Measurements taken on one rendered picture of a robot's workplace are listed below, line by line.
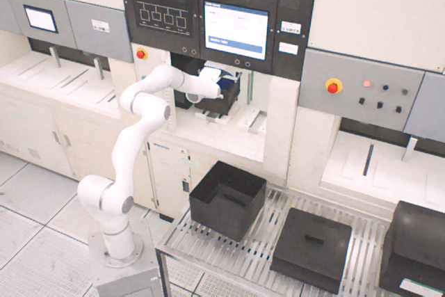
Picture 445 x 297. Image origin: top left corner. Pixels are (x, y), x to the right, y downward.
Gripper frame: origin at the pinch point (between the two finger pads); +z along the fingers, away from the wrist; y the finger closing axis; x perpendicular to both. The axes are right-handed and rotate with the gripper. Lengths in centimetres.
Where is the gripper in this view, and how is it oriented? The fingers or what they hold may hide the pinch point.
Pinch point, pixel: (216, 67)
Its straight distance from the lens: 219.1
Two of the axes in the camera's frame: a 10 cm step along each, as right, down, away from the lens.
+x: 0.0, -7.7, -6.3
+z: 3.7, -5.9, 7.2
